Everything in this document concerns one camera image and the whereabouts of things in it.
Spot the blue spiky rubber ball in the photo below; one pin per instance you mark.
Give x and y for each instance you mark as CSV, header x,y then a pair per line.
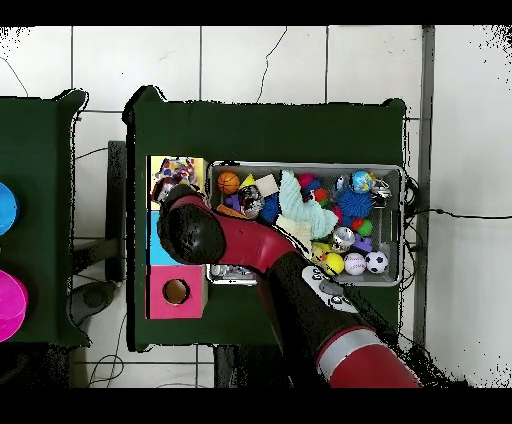
x,y
271,208
355,202

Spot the black and white soccer ball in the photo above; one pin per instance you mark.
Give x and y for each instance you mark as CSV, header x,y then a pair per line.
x,y
376,262

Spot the plain yellow ball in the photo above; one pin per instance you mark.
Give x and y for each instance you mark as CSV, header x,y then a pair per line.
x,y
335,264

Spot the colourful dotted cloth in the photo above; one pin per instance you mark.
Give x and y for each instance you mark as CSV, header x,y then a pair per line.
x,y
178,170

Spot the white toy baseball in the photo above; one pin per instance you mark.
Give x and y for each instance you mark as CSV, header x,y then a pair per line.
x,y
354,264

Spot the cream muslin cloth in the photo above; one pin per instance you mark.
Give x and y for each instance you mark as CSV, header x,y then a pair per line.
x,y
298,230

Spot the crushed black drink can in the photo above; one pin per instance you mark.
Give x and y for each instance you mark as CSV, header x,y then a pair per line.
x,y
251,200

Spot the mint green muslin cloth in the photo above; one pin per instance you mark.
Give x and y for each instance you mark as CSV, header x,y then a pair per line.
x,y
304,212

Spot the orange toy building block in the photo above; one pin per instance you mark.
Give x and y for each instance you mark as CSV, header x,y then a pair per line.
x,y
230,211

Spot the globe print ball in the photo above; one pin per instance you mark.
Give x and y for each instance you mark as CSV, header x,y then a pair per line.
x,y
362,182

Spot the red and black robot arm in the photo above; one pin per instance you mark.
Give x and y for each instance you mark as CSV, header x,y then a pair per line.
x,y
256,244

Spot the blue plastic bowl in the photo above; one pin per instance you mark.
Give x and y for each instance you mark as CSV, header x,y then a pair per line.
x,y
6,208

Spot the dark green tablecloth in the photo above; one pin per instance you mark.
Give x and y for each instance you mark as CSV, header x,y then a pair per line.
x,y
36,140
260,132

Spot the orange toy basketball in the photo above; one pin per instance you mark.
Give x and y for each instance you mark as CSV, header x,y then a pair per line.
x,y
228,183

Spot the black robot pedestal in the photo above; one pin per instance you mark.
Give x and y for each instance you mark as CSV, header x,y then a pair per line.
x,y
240,368

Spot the magenta plastic bowl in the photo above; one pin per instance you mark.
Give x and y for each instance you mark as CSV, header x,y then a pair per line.
x,y
10,304

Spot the wooden box with three holes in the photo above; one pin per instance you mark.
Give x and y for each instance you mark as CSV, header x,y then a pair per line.
x,y
188,308

